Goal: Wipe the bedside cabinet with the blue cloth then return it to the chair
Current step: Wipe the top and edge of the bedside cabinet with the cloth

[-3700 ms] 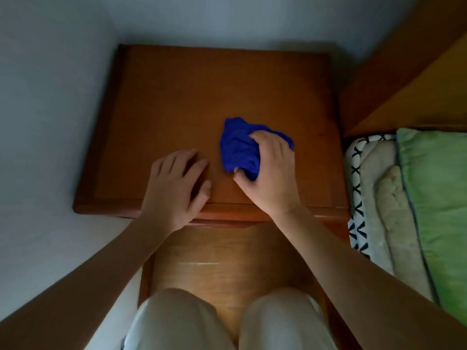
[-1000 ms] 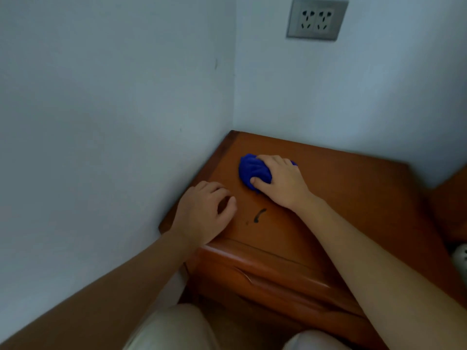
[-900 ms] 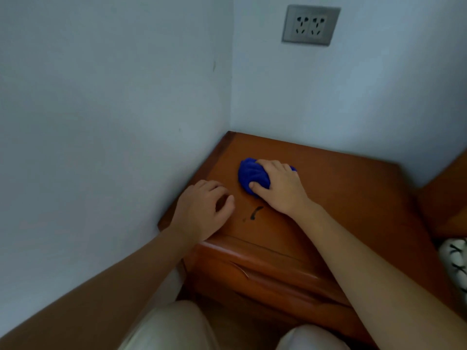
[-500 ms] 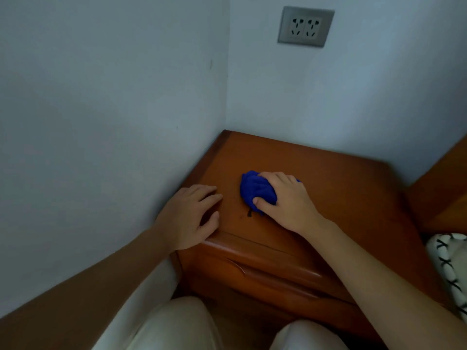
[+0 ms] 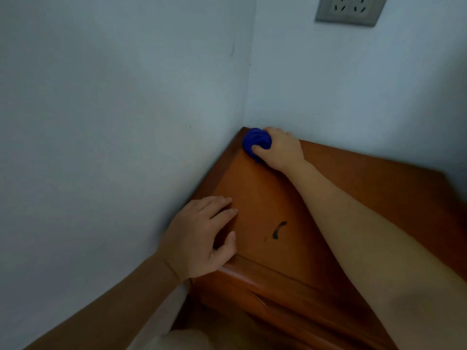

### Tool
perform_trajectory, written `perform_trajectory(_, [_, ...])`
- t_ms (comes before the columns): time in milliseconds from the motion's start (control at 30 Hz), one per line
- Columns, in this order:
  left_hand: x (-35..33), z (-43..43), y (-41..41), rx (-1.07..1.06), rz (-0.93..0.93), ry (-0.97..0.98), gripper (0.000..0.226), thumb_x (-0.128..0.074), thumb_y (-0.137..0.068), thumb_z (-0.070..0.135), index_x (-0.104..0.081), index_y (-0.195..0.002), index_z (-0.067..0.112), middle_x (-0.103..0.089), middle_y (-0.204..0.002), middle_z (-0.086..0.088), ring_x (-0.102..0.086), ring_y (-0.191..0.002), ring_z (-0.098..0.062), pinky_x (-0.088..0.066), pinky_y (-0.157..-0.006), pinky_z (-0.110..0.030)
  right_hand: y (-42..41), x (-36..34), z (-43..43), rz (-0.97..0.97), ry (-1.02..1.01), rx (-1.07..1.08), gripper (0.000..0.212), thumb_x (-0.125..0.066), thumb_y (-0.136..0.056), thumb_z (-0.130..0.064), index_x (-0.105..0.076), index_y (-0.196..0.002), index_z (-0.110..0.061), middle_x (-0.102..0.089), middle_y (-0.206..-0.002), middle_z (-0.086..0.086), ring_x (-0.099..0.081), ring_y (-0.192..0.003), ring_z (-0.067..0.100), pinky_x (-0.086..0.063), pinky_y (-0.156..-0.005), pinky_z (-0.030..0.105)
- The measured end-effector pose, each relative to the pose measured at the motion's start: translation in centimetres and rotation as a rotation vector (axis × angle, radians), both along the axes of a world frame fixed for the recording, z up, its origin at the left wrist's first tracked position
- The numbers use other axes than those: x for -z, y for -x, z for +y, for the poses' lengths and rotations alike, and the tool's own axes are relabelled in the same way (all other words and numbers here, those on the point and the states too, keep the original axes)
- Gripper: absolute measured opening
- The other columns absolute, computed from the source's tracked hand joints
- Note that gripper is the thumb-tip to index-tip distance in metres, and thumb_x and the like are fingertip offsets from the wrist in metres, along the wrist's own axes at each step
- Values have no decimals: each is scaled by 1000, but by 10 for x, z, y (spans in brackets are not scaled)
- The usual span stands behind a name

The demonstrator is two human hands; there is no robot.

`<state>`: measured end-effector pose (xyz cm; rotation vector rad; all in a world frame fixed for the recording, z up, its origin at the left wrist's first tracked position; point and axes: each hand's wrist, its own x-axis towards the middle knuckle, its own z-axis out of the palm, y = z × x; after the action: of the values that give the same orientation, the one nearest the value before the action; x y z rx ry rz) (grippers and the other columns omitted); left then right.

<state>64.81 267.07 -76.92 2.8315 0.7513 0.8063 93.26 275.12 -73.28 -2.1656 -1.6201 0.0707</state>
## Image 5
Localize person's right hand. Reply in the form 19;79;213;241
251;126;306;175

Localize person's left hand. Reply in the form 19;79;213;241
157;195;238;283

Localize blue cleaning cloth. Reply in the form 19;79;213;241
242;127;273;164

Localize wooden nightstand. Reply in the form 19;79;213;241
171;126;467;350

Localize person's left forearm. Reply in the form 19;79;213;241
23;253;183;350

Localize person's right forearm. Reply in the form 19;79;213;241
286;160;467;350

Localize person's white trousers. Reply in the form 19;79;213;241
144;327;223;350

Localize grey double wall socket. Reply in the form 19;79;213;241
315;0;389;28

